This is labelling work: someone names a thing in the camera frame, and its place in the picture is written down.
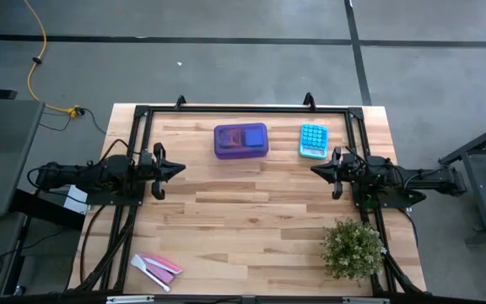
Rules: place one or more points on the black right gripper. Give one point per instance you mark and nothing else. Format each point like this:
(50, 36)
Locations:
(352, 169)

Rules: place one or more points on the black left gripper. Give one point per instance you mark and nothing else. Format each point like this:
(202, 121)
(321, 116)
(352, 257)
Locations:
(150, 169)

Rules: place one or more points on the purple plastic pencil case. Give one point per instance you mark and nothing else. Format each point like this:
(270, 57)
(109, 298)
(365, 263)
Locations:
(241, 152)

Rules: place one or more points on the small green potted plant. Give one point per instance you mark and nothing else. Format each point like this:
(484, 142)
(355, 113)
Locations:
(352, 251)

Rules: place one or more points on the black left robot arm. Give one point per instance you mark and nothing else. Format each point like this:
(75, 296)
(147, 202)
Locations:
(78, 175)

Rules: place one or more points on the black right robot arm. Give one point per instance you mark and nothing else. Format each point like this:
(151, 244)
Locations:
(420, 179)

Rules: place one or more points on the blue calculator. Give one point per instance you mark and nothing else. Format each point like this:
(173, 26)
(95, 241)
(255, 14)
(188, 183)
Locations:
(313, 139)

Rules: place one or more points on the pink and white stapler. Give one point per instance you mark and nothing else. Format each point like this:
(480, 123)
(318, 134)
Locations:
(158, 268)

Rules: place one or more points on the white box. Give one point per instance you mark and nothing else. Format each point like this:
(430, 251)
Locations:
(76, 200)

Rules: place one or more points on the dark metal stand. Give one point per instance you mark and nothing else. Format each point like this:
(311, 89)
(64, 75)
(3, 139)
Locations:
(483, 211)

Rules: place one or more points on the gray side table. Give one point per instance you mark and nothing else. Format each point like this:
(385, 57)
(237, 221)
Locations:
(2, 160)

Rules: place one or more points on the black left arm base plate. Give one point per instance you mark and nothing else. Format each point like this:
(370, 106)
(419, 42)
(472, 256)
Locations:
(112, 202)

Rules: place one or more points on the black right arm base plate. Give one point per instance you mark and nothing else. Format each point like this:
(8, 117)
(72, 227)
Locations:
(395, 202)

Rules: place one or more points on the black metal table frame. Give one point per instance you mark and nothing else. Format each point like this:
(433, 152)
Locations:
(226, 109)

